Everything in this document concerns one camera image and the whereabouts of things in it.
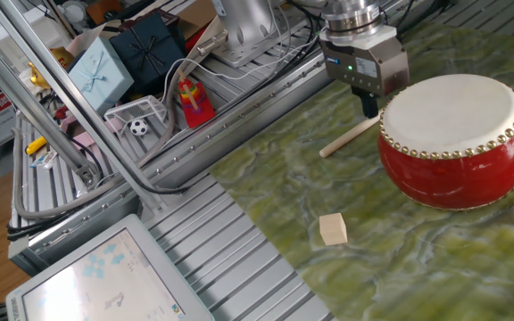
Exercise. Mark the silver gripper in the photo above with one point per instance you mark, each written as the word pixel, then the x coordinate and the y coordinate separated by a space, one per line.
pixel 355 67

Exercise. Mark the wooden drumstick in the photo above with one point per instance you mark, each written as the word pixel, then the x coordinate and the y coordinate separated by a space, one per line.
pixel 346 138

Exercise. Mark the red drum white head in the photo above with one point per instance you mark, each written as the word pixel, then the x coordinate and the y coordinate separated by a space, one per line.
pixel 453 178

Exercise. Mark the white adapter plate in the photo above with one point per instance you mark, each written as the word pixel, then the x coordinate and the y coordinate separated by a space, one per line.
pixel 364 41

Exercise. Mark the silver wrist sensor cylinder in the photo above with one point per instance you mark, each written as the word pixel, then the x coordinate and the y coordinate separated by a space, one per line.
pixel 350 18

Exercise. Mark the wooden cube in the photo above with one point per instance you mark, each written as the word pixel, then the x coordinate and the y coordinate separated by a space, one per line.
pixel 333 229

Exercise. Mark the silver cylindrical fitting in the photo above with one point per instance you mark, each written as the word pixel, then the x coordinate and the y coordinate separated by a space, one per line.
pixel 212 42

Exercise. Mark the green marble pattern board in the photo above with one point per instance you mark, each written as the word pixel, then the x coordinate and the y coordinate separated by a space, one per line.
pixel 373 276

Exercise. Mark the cardboard sheet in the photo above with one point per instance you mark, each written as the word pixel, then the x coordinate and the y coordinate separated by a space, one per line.
pixel 199 15

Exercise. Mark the dark blue gift box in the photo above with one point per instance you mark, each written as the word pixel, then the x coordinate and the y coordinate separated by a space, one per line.
pixel 150 49

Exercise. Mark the small soccer ball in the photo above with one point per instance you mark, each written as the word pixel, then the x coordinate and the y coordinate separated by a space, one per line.
pixel 138 128

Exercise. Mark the white mini goal net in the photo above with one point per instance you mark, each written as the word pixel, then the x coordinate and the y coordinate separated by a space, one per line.
pixel 136 107

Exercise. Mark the light blue gift box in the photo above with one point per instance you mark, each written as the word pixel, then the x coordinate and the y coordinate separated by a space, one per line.
pixel 101 76

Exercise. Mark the brown box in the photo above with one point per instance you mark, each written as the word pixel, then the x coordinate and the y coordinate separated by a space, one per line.
pixel 105 10

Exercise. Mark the pink tray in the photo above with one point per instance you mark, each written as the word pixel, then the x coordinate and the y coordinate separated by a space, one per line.
pixel 83 139

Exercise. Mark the white teach pendant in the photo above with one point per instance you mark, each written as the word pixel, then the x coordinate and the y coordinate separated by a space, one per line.
pixel 105 276

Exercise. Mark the small printed packet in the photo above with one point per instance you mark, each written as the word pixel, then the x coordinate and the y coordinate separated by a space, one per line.
pixel 43 159

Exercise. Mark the gold cat figurine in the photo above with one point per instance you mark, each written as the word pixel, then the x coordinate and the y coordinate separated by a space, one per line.
pixel 38 78

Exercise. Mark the aluminium rail beam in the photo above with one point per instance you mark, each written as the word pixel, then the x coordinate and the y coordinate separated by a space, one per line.
pixel 239 134

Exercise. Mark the silver column pedestal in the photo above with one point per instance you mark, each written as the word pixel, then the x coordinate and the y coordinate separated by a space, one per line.
pixel 248 22

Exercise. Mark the aluminium frame post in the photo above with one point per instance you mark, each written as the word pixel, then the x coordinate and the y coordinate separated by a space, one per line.
pixel 29 107
pixel 83 111

